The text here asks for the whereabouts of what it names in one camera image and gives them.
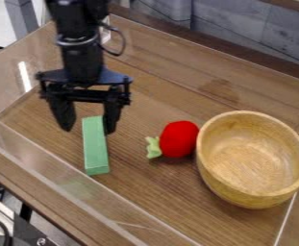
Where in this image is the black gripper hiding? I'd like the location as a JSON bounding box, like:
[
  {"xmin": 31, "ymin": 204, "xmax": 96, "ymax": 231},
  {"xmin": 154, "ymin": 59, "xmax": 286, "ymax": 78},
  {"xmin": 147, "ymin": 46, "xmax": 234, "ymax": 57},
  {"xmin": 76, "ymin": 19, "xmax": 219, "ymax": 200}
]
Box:
[{"xmin": 35, "ymin": 47, "xmax": 132, "ymax": 135}]

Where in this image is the green foam block stick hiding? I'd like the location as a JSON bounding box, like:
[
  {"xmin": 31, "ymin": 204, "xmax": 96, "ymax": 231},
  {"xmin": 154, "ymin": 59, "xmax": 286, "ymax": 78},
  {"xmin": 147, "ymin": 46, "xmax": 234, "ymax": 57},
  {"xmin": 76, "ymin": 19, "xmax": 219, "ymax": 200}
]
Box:
[{"xmin": 83, "ymin": 116, "xmax": 110, "ymax": 176}]

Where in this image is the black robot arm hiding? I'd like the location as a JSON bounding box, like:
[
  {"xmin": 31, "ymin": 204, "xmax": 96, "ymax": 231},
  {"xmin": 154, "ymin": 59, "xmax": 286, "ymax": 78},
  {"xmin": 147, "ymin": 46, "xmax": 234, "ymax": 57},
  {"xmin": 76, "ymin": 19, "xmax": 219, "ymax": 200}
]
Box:
[{"xmin": 36, "ymin": 0, "xmax": 132, "ymax": 134}]

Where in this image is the light wooden bowl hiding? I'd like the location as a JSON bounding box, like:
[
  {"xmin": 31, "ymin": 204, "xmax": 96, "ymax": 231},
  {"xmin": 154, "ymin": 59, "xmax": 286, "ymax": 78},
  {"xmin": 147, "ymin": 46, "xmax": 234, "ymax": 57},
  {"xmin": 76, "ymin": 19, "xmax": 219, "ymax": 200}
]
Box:
[{"xmin": 197, "ymin": 111, "xmax": 299, "ymax": 209}]

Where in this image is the red plush strawberry toy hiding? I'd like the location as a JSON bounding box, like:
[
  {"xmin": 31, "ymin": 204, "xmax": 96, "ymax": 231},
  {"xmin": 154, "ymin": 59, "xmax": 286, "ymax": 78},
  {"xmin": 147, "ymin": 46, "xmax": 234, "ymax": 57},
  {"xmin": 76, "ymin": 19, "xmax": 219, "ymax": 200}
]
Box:
[{"xmin": 146, "ymin": 121, "xmax": 199, "ymax": 159}]

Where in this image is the black device bottom left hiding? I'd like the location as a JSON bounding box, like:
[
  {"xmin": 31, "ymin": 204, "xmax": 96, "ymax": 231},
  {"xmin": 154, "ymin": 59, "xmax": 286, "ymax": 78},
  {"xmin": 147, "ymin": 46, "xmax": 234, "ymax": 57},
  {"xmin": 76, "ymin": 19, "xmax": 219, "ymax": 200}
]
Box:
[{"xmin": 0, "ymin": 214, "xmax": 60, "ymax": 246}]

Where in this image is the clear acrylic tray enclosure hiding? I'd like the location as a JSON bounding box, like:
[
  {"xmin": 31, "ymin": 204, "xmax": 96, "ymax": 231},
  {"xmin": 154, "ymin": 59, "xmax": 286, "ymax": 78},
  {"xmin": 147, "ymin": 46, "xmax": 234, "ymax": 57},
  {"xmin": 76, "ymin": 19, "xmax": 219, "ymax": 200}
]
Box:
[{"xmin": 0, "ymin": 17, "xmax": 299, "ymax": 246}]

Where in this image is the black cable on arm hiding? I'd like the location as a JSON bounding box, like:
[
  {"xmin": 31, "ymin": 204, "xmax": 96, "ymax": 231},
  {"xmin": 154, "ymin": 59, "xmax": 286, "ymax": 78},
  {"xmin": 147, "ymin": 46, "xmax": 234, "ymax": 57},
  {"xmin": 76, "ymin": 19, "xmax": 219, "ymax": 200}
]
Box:
[{"xmin": 96, "ymin": 23, "xmax": 127, "ymax": 58}]

